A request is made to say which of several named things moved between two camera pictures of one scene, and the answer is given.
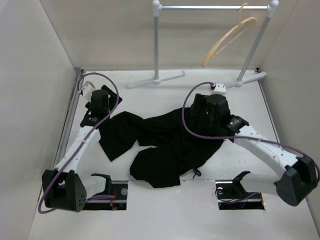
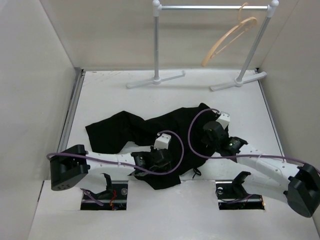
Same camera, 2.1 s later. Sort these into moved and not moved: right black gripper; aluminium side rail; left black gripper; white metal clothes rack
Moved: right black gripper; left black gripper
Not moved: white metal clothes rack; aluminium side rail
